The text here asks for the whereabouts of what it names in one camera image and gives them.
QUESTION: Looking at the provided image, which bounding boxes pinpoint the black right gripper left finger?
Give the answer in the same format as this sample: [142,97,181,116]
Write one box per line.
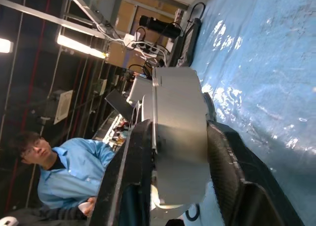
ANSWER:
[88,119,157,226]

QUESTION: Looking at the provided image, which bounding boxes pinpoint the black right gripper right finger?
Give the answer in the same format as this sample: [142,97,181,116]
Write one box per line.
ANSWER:
[206,121,305,226]

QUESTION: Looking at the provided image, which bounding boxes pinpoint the silver motor housing copper windings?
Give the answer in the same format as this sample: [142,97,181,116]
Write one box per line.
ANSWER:
[152,67,212,205]

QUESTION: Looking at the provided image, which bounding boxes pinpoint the person in blue shirt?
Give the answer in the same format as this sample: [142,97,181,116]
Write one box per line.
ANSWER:
[14,131,117,220]

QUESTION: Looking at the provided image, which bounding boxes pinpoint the white cup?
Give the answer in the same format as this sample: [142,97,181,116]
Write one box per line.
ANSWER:
[78,202,94,212]

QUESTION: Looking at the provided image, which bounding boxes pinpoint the black flat panel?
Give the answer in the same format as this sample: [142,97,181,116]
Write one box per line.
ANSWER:
[104,88,134,121]

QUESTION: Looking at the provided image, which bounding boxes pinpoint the white square ceiling vent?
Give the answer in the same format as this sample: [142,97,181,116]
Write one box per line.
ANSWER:
[52,89,74,125]

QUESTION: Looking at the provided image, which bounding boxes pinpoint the blue plastic table sheet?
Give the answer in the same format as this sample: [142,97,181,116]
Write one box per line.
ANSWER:
[170,0,316,226]

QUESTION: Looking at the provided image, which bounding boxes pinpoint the white power strip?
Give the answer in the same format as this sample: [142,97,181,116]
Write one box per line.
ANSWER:
[122,33,160,59]

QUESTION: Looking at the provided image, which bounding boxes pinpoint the black power adapter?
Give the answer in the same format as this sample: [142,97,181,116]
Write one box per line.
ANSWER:
[171,17,202,67]

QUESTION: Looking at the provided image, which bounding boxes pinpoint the long fluorescent lamp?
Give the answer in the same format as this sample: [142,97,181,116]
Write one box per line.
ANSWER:
[56,34,110,60]

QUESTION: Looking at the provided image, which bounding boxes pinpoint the black cylindrical device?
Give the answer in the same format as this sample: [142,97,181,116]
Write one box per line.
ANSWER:
[139,14,182,39]

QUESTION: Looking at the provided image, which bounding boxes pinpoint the short fluorescent lamp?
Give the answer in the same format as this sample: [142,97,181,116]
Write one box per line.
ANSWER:
[0,38,14,54]

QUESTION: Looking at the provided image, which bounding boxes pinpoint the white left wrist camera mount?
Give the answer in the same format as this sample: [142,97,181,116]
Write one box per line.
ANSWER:
[149,185,190,220]

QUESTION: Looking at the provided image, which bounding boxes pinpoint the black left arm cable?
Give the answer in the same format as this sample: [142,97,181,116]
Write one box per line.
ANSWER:
[184,203,201,222]

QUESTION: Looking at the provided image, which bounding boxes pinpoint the black adapter cable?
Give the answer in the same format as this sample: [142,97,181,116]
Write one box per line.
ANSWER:
[187,1,207,22]

